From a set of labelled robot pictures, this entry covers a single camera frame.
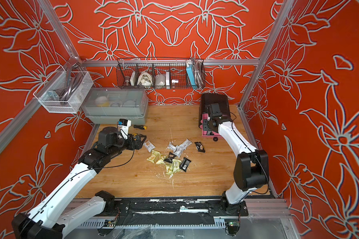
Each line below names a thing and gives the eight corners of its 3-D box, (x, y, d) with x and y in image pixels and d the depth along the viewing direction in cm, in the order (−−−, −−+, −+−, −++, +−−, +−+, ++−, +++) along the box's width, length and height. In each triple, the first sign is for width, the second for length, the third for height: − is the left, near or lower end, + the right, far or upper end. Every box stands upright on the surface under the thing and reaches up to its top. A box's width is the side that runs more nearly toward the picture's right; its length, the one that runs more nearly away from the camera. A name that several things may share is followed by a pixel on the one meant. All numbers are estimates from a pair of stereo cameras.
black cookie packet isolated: (198, 154, 94) (199, 152, 92) (194, 144, 99) (194, 142, 97) (204, 152, 95) (205, 150, 93) (200, 142, 99) (200, 140, 98)
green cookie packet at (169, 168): (165, 175, 86) (165, 173, 84) (166, 165, 89) (165, 164, 88) (174, 175, 86) (174, 173, 84) (174, 165, 89) (174, 164, 88)
